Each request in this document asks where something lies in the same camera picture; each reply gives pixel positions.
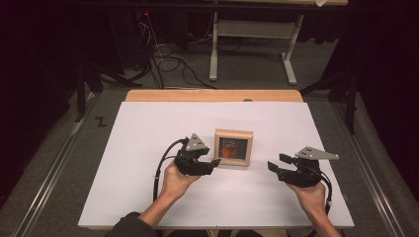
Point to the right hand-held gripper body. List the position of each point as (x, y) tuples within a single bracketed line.
[(303, 173)]

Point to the metal floor rail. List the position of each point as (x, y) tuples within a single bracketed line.
[(56, 171), (372, 171)]

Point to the white metal desk frame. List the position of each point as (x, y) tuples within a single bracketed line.
[(253, 29)]

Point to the white table sheet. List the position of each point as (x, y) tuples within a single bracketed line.
[(237, 197)]

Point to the light wooden picture frame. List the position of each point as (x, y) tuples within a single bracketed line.
[(233, 133)]

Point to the wooden table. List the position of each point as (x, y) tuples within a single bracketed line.
[(197, 95)]

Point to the person's right hand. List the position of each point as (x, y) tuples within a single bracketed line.
[(311, 197)]

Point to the black metal stand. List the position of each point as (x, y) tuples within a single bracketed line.
[(80, 92), (351, 98)]

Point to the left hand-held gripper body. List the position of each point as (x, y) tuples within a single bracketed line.
[(189, 163)]

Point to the person's left hand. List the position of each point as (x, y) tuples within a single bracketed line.
[(176, 186)]

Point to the dark photo with red shape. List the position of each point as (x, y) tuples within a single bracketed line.
[(233, 148)]

